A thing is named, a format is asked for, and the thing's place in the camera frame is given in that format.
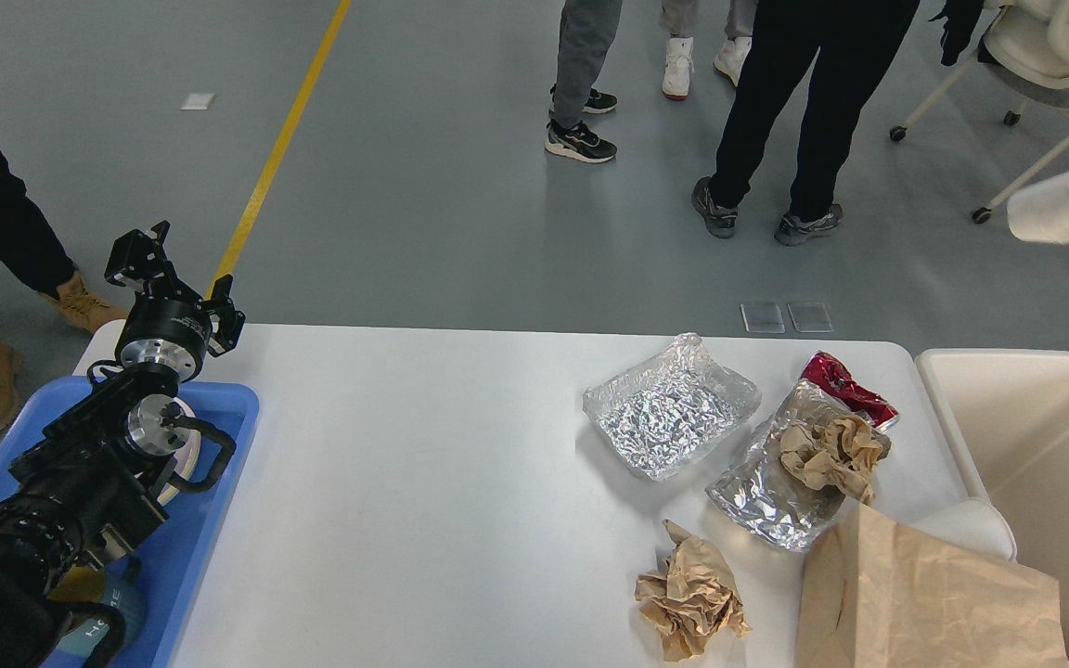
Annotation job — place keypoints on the clear floor plate right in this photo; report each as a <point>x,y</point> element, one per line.
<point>810,317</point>

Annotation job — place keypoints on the crumpled brown paper ball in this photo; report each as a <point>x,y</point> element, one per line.
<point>692,598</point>

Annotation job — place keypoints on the black jacket on chair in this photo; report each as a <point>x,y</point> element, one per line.
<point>962,17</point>

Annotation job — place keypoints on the cream plastic bin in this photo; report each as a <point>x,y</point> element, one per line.
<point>1005,413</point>

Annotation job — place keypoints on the aluminium foil tray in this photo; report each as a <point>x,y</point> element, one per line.
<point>671,410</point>

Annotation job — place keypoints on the blue plastic tray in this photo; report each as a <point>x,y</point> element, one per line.
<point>176,556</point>

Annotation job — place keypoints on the yellow plate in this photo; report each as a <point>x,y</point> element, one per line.
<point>81,585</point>

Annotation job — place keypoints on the foil bag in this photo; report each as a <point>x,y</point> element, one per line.
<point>761,496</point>

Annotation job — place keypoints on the clear floor plate left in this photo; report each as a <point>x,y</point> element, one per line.
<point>762,317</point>

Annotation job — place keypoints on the brown paper bag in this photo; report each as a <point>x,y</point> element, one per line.
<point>878,593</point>

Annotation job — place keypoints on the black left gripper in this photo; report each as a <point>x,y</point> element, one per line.
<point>162,327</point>

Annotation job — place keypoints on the clear floor plate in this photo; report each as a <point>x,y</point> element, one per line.
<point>810,317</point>
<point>762,317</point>

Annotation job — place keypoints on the person in black sneakers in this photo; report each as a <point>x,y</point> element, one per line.
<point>585,36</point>

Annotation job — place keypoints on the teal HOME mug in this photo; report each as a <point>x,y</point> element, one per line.
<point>85,634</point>

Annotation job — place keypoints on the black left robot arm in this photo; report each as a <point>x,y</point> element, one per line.
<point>88,491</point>

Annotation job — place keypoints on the pink plate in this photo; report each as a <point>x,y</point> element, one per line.
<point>185,462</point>

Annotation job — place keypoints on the red small object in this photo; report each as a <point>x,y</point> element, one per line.
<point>832,376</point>

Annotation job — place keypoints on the white office chair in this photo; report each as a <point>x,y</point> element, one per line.
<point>1027,48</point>

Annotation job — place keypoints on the white paper bowl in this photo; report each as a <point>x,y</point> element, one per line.
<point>973,524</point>

